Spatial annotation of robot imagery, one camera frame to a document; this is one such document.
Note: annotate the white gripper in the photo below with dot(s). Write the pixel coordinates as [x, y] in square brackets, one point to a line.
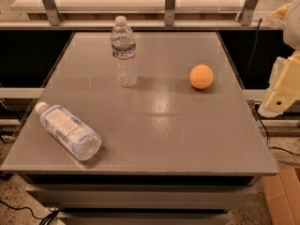
[293, 25]

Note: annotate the clear water bottle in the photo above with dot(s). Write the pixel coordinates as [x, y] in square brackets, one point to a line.
[124, 52]

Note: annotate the lying blue-label water bottle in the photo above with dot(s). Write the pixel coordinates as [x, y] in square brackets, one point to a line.
[78, 138]

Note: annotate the orange ball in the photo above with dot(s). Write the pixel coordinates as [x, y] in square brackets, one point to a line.
[201, 77]

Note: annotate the grey table cabinet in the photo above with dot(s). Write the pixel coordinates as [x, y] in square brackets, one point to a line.
[171, 154]

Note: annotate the cardboard box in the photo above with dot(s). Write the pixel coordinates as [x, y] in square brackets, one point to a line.
[282, 194]

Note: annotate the metal frame post right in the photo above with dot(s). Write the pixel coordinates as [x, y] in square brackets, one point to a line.
[245, 17]

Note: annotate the metal frame post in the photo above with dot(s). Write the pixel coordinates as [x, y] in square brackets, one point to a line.
[169, 12]
[52, 13]
[245, 17]

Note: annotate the metal frame post middle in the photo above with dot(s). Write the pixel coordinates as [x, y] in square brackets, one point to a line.
[169, 12]

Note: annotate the metal frame post left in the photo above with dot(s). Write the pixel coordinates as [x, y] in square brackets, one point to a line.
[52, 13]

